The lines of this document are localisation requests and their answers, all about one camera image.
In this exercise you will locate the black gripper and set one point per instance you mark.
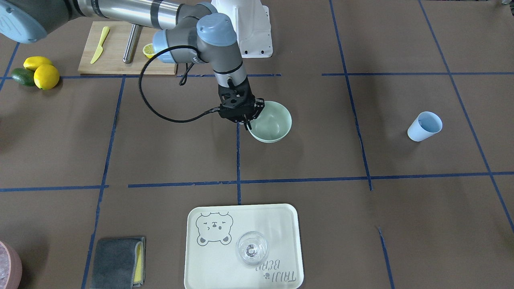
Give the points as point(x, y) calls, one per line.
point(258, 107)

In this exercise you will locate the small green bowl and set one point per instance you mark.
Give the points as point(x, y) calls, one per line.
point(273, 123)

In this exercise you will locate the light blue cup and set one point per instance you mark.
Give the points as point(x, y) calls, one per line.
point(424, 126)

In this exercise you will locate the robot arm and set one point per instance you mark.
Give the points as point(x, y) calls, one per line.
point(185, 34)

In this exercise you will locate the pink bowl of ice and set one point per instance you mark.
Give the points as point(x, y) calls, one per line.
point(10, 267)

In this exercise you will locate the half lemon slice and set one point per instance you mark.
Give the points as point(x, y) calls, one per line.
point(148, 50)

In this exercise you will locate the clear wine glass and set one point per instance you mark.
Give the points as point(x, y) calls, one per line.
point(252, 249)

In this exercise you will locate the cream bear tray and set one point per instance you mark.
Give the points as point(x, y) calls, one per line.
point(211, 260)

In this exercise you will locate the wooden cutting board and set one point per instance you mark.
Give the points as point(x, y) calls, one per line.
point(114, 46)

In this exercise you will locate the yellow plastic knife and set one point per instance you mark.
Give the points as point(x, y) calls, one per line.
point(99, 49)

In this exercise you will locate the grey folded cloth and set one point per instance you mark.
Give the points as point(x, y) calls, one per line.
point(119, 263)

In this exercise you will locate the yellow lemon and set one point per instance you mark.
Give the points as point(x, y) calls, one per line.
point(34, 62)
point(46, 77)

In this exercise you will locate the green avocado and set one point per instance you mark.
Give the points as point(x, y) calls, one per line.
point(23, 76)

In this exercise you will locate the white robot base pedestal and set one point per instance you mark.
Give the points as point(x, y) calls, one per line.
point(252, 25)

